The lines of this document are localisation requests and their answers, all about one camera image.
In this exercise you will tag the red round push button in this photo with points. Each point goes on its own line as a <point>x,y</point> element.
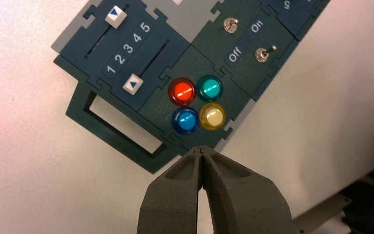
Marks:
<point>181,92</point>

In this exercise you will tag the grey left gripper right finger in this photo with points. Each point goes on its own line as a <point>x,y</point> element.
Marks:
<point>245,210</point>

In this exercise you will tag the yellow round push button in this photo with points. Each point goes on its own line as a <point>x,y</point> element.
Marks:
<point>212,116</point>

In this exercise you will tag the grey metal bracket plate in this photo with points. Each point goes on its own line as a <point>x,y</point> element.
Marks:
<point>319,213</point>

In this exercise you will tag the green round push button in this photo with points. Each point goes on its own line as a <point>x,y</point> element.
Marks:
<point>210,88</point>

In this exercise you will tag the blue round push button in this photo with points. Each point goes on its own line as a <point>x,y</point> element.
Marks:
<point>185,121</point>

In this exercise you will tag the small metal toggle switch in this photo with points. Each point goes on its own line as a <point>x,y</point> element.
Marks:
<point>229,26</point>
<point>261,55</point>

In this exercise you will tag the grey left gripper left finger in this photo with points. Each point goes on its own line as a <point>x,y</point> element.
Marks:
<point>171,206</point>

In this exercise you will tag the white slider knob blue triangle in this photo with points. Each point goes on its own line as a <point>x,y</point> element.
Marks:
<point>116,17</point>
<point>132,84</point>

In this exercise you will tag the modular dark teal control board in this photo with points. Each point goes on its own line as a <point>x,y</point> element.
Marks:
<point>206,48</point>

